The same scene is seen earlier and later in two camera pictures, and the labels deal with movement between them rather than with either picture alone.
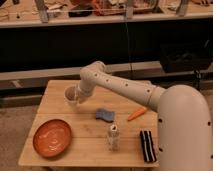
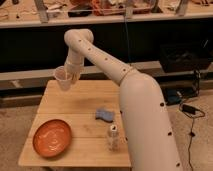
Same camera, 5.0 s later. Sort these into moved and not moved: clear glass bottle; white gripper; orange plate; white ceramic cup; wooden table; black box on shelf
Moved: white gripper; white ceramic cup
Not moved: wooden table; black box on shelf; orange plate; clear glass bottle
